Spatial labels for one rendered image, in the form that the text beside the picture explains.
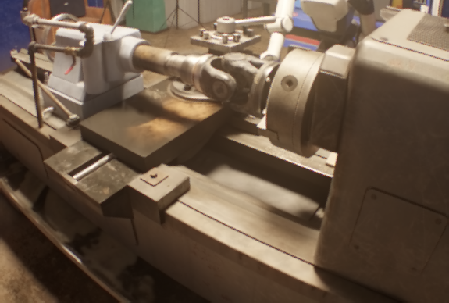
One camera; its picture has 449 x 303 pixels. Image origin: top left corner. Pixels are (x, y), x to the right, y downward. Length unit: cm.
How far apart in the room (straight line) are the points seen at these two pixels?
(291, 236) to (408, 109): 47
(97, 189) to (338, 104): 66
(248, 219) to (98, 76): 66
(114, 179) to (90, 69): 39
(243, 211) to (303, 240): 18
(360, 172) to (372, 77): 17
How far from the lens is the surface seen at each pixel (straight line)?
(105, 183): 102
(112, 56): 122
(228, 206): 97
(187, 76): 104
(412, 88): 55
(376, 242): 71
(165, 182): 99
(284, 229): 92
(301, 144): 83
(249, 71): 91
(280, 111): 80
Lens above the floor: 148
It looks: 31 degrees down
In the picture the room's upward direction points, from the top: straight up
